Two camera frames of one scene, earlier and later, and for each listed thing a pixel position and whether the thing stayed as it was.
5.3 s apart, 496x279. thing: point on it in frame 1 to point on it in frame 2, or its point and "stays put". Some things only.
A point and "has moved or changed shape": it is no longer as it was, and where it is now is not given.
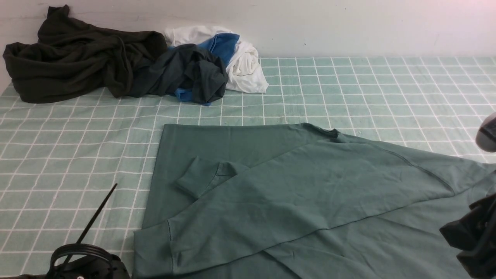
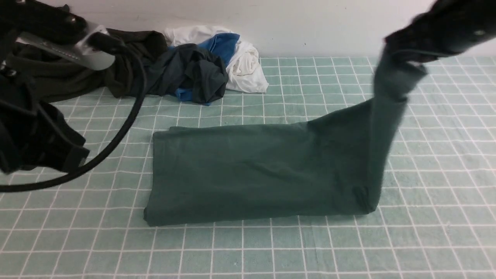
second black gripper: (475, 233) to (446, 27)
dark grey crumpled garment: (188, 68) stays put
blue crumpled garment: (219, 45) stays put
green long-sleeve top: (301, 201) has moved or changed shape
